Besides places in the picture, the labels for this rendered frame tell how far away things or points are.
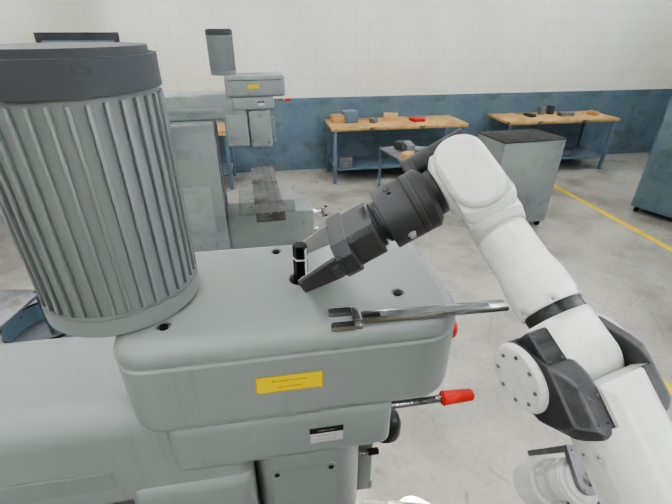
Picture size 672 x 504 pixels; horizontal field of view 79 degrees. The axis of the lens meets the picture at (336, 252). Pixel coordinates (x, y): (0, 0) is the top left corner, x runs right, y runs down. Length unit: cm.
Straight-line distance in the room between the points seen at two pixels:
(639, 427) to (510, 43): 780
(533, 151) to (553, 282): 477
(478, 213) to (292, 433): 42
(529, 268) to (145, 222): 44
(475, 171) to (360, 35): 671
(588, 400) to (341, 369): 29
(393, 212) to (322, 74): 662
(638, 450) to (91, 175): 59
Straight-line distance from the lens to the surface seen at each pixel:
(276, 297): 59
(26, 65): 47
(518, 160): 516
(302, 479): 81
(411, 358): 59
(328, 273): 54
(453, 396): 72
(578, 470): 72
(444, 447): 280
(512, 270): 50
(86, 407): 71
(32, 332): 330
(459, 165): 53
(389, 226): 54
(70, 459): 75
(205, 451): 69
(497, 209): 51
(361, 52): 721
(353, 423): 68
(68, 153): 49
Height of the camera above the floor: 223
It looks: 29 degrees down
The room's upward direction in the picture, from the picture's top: straight up
